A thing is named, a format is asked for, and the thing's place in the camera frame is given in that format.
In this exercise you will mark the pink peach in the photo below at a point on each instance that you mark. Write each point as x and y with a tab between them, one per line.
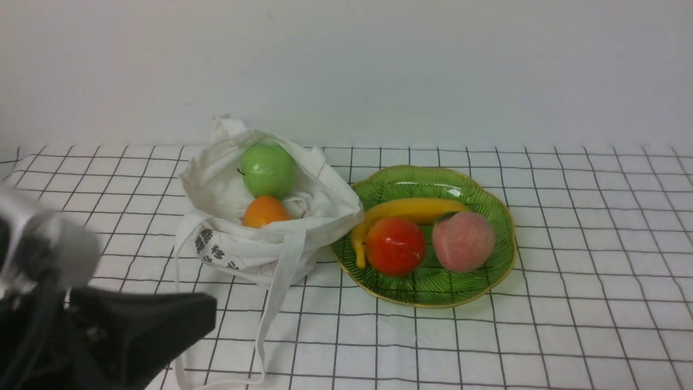
463	241

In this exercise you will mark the green apple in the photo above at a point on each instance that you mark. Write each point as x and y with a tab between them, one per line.
267	170

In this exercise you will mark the orange fruit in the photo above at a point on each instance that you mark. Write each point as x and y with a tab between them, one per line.
264	210

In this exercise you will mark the yellow banana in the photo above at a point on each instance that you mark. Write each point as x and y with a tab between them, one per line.
418	210

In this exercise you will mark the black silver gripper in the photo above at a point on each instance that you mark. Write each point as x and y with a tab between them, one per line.
116	340

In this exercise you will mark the white black grid tablecloth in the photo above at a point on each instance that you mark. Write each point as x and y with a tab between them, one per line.
599	297

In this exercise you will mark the white cloth tote bag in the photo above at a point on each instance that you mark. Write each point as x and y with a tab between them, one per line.
323	206

